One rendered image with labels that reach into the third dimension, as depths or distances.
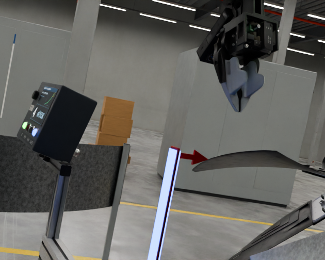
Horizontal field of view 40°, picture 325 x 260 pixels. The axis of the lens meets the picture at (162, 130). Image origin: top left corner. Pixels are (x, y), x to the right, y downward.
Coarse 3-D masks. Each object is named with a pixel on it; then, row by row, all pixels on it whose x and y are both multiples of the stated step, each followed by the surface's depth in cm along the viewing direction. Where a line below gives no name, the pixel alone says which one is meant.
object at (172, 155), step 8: (168, 160) 70; (168, 168) 69; (168, 176) 69; (168, 184) 69; (168, 192) 69; (160, 200) 70; (160, 208) 70; (160, 216) 69; (160, 224) 69; (160, 232) 69; (152, 240) 71; (152, 248) 70; (152, 256) 70
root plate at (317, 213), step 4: (320, 196) 98; (324, 196) 97; (316, 200) 98; (320, 200) 97; (324, 200) 95; (312, 204) 98; (316, 204) 97; (312, 208) 96; (316, 208) 95; (320, 208) 94; (324, 208) 92; (312, 212) 95; (316, 212) 94; (320, 212) 92; (312, 216) 93; (316, 216) 92; (320, 216) 91; (324, 216) 90; (316, 220) 91
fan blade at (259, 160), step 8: (240, 152) 70; (248, 152) 69; (256, 152) 68; (264, 152) 67; (272, 152) 66; (208, 160) 77; (216, 160) 77; (224, 160) 77; (232, 160) 77; (240, 160) 76; (248, 160) 75; (256, 160) 74; (264, 160) 73; (272, 160) 71; (280, 160) 70; (288, 160) 69; (200, 168) 83; (208, 168) 84; (216, 168) 86; (296, 168) 76; (304, 168) 73; (312, 168) 81
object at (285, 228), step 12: (288, 216) 101; (300, 216) 96; (276, 228) 100; (288, 228) 95; (300, 228) 92; (252, 240) 107; (264, 240) 98; (276, 240) 94; (240, 252) 103; (252, 252) 96
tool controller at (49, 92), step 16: (32, 96) 136; (48, 96) 124; (64, 96) 118; (80, 96) 120; (48, 112) 117; (64, 112) 119; (80, 112) 121; (48, 128) 117; (64, 128) 119; (80, 128) 121; (32, 144) 117; (48, 144) 118; (64, 144) 120; (48, 160) 125; (64, 160) 120
